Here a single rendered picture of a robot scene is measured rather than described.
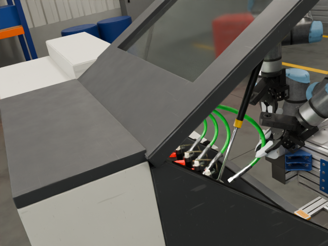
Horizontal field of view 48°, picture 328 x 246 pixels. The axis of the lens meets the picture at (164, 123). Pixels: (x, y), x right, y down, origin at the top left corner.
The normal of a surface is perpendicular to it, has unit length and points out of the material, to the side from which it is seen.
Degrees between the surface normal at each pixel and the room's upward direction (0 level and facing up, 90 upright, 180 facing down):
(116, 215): 90
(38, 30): 90
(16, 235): 0
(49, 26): 90
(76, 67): 90
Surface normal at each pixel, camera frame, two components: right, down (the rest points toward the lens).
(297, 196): -0.15, -0.90
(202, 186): 0.42, 0.32
